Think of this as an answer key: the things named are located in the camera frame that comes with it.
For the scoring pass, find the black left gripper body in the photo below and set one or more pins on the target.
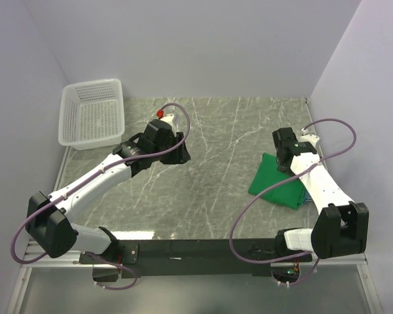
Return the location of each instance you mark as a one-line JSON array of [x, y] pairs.
[[168, 142]]

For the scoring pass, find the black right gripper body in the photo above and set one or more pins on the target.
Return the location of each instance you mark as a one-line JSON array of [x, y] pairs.
[[281, 167]]

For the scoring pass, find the green tank top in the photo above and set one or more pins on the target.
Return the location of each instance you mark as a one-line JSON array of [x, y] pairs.
[[288, 195]]

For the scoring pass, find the teal tank top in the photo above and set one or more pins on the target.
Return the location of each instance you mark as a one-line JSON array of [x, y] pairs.
[[306, 196]]

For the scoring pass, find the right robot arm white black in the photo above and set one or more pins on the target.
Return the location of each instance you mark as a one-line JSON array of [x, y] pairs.
[[342, 224]]

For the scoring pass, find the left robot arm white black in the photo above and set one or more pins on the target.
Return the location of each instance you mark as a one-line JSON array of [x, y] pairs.
[[54, 227]]

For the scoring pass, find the white plastic laundry basket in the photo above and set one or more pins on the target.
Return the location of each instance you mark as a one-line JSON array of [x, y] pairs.
[[91, 114]]

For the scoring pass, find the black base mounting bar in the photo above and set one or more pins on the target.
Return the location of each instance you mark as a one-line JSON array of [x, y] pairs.
[[153, 257]]

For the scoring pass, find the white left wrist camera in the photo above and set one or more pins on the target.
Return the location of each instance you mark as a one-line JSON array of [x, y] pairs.
[[170, 118]]

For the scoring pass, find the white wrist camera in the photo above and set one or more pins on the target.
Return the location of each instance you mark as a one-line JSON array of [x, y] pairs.
[[309, 137], [170, 118]]

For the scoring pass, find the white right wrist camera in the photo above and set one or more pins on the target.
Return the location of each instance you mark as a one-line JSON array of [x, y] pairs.
[[309, 137]]

